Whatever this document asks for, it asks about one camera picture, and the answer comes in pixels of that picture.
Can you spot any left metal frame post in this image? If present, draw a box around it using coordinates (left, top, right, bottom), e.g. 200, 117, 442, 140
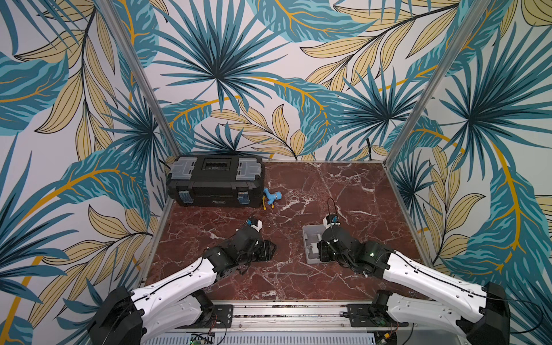
96, 0, 181, 157

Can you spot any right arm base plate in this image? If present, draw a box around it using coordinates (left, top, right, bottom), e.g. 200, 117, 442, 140
342, 304, 410, 329

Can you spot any right metal frame post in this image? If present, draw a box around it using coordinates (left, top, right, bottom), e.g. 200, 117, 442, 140
384, 0, 491, 170

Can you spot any metal frame post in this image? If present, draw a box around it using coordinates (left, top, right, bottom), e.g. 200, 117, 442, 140
384, 0, 491, 170
96, 0, 181, 157

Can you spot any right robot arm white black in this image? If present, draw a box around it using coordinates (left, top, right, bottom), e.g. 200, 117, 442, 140
304, 217, 515, 344

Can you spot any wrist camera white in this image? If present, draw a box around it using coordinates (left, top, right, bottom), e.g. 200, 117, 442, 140
246, 217, 262, 232
323, 214, 341, 229

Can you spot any blue yellow clamp tool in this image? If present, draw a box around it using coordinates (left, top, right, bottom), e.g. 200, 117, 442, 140
262, 188, 283, 210

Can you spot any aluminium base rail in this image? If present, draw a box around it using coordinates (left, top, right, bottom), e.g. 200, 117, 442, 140
103, 300, 475, 345

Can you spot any translucent plastic storage box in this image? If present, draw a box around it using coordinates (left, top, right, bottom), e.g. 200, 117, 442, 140
303, 224, 335, 265

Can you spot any black plastic toolbox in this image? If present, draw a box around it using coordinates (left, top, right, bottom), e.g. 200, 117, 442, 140
166, 155, 265, 208

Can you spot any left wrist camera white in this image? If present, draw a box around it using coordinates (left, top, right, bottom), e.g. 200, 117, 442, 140
246, 217, 262, 232

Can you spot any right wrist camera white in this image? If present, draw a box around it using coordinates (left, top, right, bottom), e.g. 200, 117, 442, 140
323, 214, 341, 229

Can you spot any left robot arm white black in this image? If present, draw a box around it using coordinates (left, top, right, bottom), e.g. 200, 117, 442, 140
87, 218, 276, 344

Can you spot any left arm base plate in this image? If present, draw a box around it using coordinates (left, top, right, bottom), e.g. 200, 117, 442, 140
191, 304, 234, 329

